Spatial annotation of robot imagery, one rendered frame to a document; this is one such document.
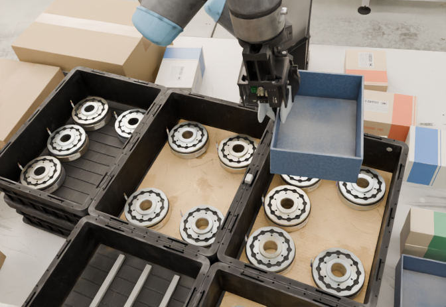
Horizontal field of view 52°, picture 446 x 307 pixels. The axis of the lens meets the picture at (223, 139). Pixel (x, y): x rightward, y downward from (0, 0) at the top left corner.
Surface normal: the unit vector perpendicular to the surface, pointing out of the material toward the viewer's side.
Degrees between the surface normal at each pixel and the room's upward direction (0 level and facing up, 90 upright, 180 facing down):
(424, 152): 0
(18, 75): 0
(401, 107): 0
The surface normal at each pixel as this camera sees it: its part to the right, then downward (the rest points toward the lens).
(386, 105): -0.09, -0.64
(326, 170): -0.20, 0.77
